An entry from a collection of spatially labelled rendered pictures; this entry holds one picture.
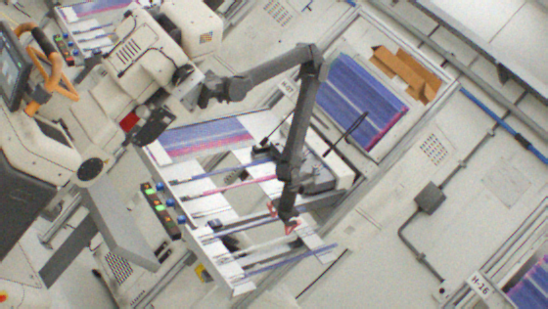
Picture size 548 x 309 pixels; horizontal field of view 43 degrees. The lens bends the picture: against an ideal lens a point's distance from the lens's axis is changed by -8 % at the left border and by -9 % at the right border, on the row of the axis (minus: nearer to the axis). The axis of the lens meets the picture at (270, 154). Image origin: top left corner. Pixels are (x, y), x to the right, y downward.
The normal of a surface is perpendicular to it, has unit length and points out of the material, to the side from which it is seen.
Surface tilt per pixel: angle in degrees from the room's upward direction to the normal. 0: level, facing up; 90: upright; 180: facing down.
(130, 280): 90
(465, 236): 90
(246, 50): 90
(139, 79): 90
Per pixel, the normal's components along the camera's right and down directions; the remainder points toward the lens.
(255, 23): 0.49, 0.57
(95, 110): -0.33, -0.39
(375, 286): -0.52, -0.41
